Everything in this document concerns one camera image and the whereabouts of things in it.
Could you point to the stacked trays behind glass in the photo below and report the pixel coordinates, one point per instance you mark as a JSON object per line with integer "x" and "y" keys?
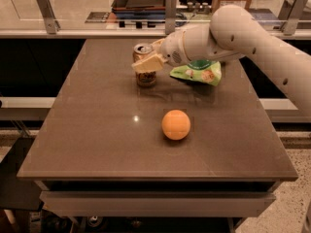
{"x": 139, "y": 9}

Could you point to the green chip bag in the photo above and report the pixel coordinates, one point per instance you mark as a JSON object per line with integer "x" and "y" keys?
{"x": 199, "y": 71}

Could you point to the left metal glass bracket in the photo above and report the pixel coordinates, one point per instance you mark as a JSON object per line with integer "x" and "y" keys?
{"x": 51, "y": 24}

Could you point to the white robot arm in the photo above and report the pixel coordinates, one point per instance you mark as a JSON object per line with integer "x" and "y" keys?
{"x": 232, "y": 33}

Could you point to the right metal glass bracket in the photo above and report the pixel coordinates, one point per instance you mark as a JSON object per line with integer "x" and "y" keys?
{"x": 290, "y": 15}

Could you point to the orange fruit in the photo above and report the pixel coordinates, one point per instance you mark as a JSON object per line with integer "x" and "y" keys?
{"x": 176, "y": 125}

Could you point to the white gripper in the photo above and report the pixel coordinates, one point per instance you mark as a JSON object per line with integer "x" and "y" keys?
{"x": 172, "y": 49}

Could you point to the grey table drawer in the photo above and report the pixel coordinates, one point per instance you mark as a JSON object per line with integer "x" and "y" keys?
{"x": 154, "y": 204}

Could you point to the metal glass bracket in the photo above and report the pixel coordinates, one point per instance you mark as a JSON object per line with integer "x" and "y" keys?
{"x": 170, "y": 16}
{"x": 51, "y": 24}
{"x": 290, "y": 15}

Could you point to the orange soda can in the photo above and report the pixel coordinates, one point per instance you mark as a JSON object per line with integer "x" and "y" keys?
{"x": 144, "y": 79}

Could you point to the middle metal glass bracket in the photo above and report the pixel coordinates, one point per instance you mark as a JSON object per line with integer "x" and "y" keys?
{"x": 170, "y": 16}

